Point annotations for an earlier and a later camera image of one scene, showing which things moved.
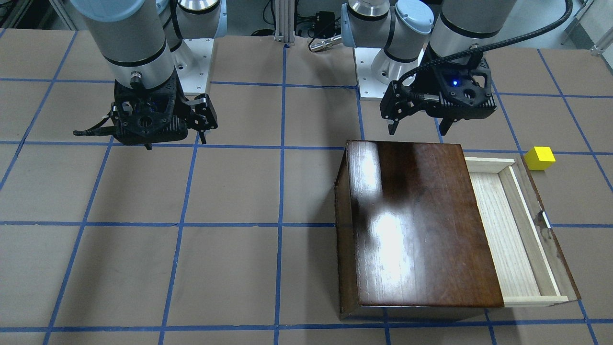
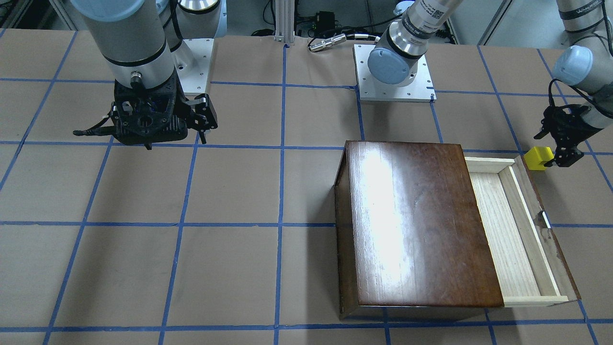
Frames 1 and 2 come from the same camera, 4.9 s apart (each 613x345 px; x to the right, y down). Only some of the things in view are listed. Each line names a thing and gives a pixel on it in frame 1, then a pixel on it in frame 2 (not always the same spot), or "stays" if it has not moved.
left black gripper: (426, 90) to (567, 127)
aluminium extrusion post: (284, 21) stays
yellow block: (539, 158) stays
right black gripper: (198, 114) stays
